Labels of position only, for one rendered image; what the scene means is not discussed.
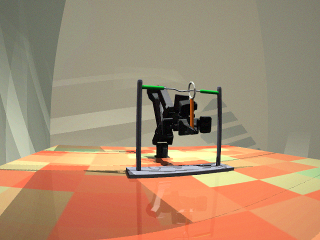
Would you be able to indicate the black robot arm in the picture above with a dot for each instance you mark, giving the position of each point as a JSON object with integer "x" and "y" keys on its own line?
{"x": 164, "y": 108}

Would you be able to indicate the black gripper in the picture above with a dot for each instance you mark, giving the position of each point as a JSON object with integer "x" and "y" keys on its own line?
{"x": 182, "y": 125}

